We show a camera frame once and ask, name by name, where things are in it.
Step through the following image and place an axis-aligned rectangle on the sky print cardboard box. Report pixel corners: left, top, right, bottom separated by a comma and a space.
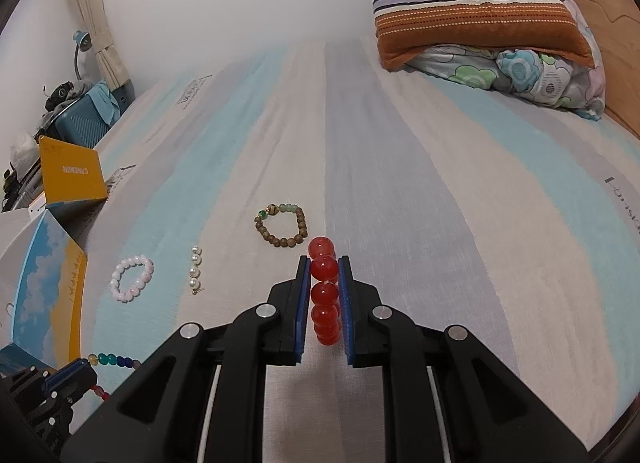
0, 208, 89, 377

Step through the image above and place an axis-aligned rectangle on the pink bead bracelet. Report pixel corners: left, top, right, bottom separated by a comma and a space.
110, 254, 155, 303

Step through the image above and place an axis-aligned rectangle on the striped pillow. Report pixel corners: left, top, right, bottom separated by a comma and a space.
366, 0, 596, 72

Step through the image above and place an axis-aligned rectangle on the blue desk lamp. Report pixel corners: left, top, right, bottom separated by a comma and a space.
72, 30, 95, 82

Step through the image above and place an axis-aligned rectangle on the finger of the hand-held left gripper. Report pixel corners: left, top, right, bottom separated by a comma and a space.
10, 358, 98, 444

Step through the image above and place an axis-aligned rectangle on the red bead bracelet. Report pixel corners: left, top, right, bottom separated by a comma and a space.
307, 237, 344, 347

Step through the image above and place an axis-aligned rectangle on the yellow box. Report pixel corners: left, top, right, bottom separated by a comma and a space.
39, 136, 110, 206

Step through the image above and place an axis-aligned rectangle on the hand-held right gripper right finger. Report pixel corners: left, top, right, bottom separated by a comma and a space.
338, 255, 592, 463

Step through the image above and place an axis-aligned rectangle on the floral quilt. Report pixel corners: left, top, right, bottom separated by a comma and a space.
404, 0, 607, 122

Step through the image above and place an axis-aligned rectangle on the striped bed sheet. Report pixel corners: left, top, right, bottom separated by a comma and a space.
70, 36, 640, 463

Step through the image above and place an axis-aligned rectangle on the beige curtain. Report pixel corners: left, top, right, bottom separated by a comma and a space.
63, 0, 131, 90

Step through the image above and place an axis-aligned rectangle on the teal suitcase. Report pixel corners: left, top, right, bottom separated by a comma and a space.
52, 82, 136, 150

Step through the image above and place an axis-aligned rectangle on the multicolour glass bead bracelet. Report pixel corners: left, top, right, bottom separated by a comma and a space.
87, 353, 143, 403

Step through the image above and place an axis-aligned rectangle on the brown wooden bead bracelet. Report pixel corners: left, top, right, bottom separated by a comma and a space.
254, 203, 308, 250

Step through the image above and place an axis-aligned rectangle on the white pearl bracelet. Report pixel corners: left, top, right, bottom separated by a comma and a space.
188, 246, 206, 295

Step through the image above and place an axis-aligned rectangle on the wooden headboard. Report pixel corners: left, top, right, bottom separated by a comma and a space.
567, 0, 640, 140

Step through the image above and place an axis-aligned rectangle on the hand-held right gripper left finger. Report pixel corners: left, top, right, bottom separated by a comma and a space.
59, 255, 312, 463

